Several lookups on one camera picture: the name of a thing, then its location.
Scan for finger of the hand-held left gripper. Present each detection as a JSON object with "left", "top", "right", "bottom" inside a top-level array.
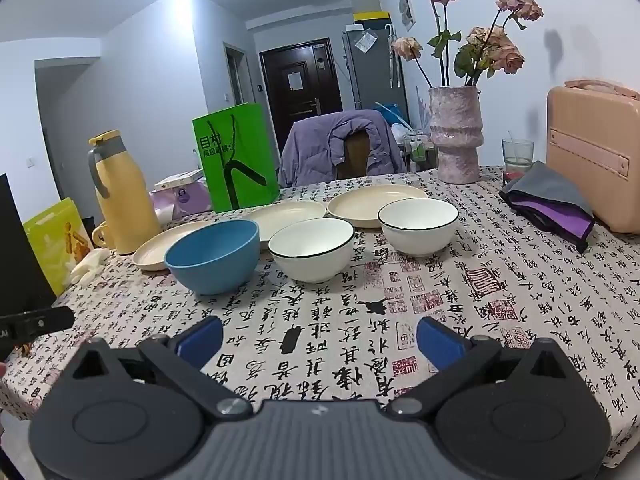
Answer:
[{"left": 12, "top": 306, "right": 76, "bottom": 356}]

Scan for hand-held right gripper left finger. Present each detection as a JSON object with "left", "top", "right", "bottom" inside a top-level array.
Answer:
[{"left": 64, "top": 316, "right": 254, "bottom": 422}]

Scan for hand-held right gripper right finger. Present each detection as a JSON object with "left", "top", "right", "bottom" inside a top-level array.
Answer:
[{"left": 386, "top": 316, "right": 577, "bottom": 422}]

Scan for blue bowl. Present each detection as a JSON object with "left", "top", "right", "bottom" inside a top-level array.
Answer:
[{"left": 164, "top": 219, "right": 261, "bottom": 296}]

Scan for cream plate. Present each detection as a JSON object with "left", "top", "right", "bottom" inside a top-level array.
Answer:
[
  {"left": 133, "top": 220, "right": 221, "bottom": 272},
  {"left": 327, "top": 184, "right": 428, "bottom": 229},
  {"left": 245, "top": 200, "right": 328, "bottom": 243}
]

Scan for white bowl black rim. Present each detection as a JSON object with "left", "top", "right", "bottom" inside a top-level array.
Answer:
[
  {"left": 268, "top": 218, "right": 355, "bottom": 284},
  {"left": 377, "top": 198, "right": 459, "bottom": 258}
]

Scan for white rubber gloves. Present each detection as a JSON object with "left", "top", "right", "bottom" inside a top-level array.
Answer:
[{"left": 70, "top": 252, "right": 108, "bottom": 283}]

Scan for yellow-green snack box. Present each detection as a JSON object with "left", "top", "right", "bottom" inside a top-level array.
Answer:
[{"left": 23, "top": 197, "right": 96, "bottom": 297}]

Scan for black paper bag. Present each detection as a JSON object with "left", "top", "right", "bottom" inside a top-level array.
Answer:
[{"left": 0, "top": 173, "right": 57, "bottom": 311}]

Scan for yellow mug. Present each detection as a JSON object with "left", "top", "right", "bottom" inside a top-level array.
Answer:
[{"left": 91, "top": 221, "right": 117, "bottom": 249}]

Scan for calligraphy printed tablecloth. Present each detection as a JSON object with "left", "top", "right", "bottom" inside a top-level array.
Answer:
[{"left": 0, "top": 165, "right": 640, "bottom": 471}]

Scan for purple tissue pack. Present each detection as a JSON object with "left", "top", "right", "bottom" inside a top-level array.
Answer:
[{"left": 150, "top": 180, "right": 216, "bottom": 223}]

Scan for yellow thermos jug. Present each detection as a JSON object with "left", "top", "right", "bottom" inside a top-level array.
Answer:
[{"left": 88, "top": 130, "right": 162, "bottom": 256}]

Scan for white flat box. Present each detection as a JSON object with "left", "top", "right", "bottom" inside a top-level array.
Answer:
[{"left": 154, "top": 170, "right": 206, "bottom": 192}]

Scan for green paper bag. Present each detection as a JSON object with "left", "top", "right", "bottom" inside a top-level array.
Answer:
[{"left": 192, "top": 103, "right": 280, "bottom": 214}]

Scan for grey and purple cloth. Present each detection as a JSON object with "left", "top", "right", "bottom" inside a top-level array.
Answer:
[{"left": 500, "top": 161, "right": 596, "bottom": 254}]

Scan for wooden chair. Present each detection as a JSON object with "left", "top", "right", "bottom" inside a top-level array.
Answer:
[{"left": 336, "top": 130, "right": 373, "bottom": 179}]

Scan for glass cup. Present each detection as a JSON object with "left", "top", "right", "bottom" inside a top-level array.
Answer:
[{"left": 502, "top": 138, "right": 535, "bottom": 173}]

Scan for purple padded jacket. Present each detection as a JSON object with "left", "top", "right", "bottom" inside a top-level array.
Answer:
[{"left": 278, "top": 110, "right": 407, "bottom": 188}]

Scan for blue bag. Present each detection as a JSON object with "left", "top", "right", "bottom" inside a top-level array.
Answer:
[{"left": 375, "top": 101, "right": 416, "bottom": 131}]

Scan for dark entrance door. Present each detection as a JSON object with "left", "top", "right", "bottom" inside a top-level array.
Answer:
[{"left": 258, "top": 37, "right": 346, "bottom": 146}]

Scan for pink hard case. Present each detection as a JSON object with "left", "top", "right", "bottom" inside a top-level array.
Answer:
[{"left": 545, "top": 77, "right": 640, "bottom": 235}]

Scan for grey refrigerator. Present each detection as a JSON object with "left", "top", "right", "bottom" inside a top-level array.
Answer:
[{"left": 342, "top": 24, "right": 408, "bottom": 111}]

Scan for white umbrella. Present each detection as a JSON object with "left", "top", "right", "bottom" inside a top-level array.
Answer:
[{"left": 385, "top": 22, "right": 401, "bottom": 86}]

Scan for yellow box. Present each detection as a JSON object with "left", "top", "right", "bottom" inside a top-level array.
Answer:
[{"left": 353, "top": 10, "right": 390, "bottom": 28}]

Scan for wire storage rack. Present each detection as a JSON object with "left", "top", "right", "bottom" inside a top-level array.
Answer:
[{"left": 400, "top": 130, "right": 436, "bottom": 163}]

